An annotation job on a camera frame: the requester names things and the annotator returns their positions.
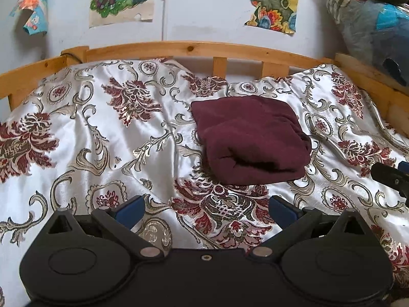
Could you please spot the maroon long-sleeve sweater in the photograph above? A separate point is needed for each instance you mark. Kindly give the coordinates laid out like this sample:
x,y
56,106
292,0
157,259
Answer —
x,y
252,140

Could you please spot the wooden bed frame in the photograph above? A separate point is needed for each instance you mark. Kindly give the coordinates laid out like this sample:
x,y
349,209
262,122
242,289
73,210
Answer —
x,y
191,49

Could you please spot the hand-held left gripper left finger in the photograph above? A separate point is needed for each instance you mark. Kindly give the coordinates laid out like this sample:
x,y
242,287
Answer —
x,y
131,210

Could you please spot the white wall pipe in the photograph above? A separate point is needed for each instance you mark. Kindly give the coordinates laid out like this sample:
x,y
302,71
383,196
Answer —
x,y
166,9

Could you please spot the white floral satin blanket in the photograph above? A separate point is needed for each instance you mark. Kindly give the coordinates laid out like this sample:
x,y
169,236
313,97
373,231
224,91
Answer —
x,y
96,150

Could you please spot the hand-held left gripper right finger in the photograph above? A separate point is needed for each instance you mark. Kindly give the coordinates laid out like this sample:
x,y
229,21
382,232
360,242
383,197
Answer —
x,y
281,210

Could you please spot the yellow flowery wall poster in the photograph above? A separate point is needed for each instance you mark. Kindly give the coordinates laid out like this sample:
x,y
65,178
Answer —
x,y
271,3

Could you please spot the blue cartoon wall poster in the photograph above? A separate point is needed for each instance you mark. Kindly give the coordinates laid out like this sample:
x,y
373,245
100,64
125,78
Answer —
x,y
30,0

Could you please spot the plastic-wrapped bedding bundle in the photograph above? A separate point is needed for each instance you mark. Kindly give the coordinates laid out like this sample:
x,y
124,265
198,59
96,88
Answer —
x,y
370,28

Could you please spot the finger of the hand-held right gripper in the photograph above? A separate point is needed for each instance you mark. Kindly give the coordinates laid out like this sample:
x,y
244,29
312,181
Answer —
x,y
388,175
404,166

